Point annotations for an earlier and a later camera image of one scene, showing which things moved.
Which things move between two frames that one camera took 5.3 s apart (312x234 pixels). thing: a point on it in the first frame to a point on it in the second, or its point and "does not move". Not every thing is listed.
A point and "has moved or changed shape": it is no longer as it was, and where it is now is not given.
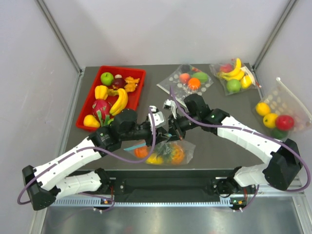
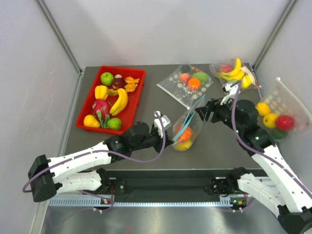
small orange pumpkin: [141, 152] has moved or changed shape
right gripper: [175, 128] to [213, 105]
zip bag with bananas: [233, 77] does not move
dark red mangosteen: [118, 82] does not move
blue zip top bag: [171, 152] has moved or changed shape
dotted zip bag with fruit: [185, 80] does not move
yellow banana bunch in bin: [122, 103] does not move
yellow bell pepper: [101, 92] does not move
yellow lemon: [154, 159] to [183, 146]
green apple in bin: [107, 78] does not move
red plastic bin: [135, 100] does not move
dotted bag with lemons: [281, 112] does not move
